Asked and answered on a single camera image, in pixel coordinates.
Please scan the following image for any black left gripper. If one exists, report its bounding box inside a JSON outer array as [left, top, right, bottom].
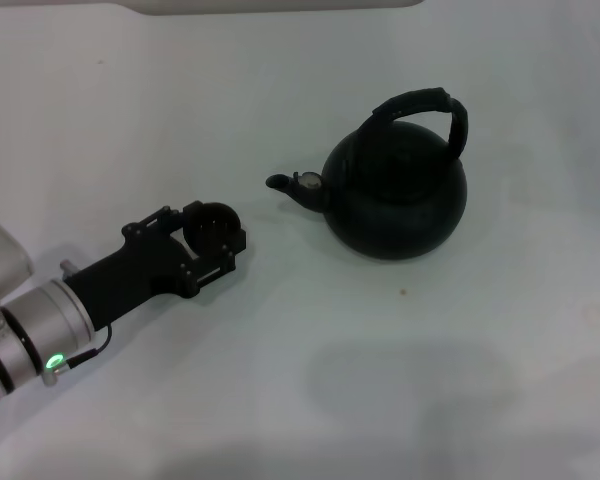
[[63, 200, 249, 332]]

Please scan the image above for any small black teacup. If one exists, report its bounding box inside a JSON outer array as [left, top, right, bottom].
[[183, 201, 244, 254]]

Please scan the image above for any black round teapot with handle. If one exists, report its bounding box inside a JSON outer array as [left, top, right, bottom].
[[265, 86, 469, 262]]

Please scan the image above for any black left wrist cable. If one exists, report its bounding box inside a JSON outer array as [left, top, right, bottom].
[[59, 324, 114, 374]]

